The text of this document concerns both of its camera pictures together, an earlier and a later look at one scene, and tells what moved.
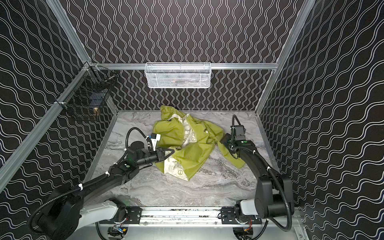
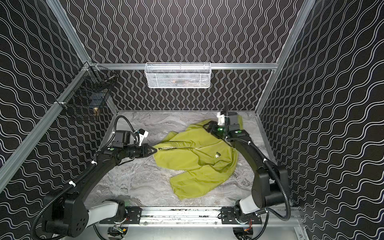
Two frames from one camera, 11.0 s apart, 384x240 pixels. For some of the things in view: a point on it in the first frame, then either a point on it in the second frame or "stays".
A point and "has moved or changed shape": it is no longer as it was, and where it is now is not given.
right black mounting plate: (228, 217) stays
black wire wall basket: (89, 90) stays
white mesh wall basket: (177, 75) stays
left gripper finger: (171, 150) → (151, 150)
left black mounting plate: (135, 214) stays
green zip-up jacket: (193, 141) has moved or changed shape
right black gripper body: (227, 139) → (214, 126)
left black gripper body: (156, 154) → (142, 150)
